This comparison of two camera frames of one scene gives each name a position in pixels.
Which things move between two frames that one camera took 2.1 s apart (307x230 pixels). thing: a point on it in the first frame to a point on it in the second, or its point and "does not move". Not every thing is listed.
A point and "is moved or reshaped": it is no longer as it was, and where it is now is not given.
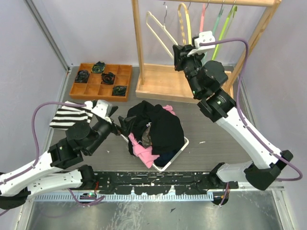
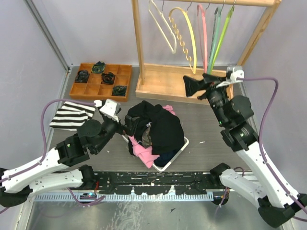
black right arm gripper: x=180 y=55 to x=192 y=85
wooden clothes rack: x=162 y=81 does not move
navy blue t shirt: x=165 y=156 does not move
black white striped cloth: x=66 y=115 does not move
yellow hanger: x=189 y=23 is moved or reshaped
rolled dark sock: x=82 y=76 does not move
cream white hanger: x=166 y=30 is moved or reshaped
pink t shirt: x=145 y=155 does not move
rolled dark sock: x=119 y=90 does not move
